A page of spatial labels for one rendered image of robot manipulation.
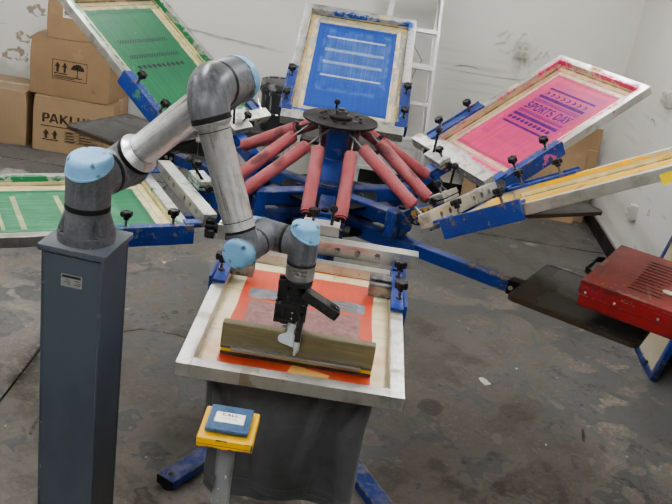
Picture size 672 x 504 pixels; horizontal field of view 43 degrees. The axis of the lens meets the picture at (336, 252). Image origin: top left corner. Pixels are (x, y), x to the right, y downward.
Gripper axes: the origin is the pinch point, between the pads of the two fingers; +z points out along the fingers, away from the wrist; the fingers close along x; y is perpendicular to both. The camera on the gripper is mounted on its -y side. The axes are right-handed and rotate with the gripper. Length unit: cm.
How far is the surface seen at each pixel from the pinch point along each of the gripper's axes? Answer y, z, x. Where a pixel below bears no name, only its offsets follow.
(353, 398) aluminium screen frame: -16.1, 4.0, 14.0
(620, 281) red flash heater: -99, -9, -59
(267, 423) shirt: 5.1, 21.7, 4.6
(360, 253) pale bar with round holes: -14, -1, -69
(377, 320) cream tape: -21.6, 5.0, -33.3
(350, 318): -13.4, 4.9, -31.7
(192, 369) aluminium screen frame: 25.0, 2.8, 14.1
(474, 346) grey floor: -86, 100, -210
